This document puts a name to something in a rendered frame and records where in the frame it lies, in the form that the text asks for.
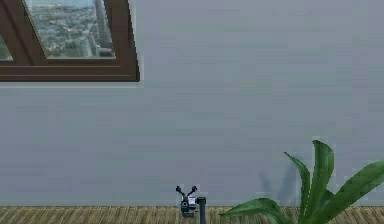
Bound brown framed window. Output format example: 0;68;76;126
0;0;141;83

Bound green house plant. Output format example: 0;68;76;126
219;139;384;224

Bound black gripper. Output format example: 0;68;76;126
175;185;198;218

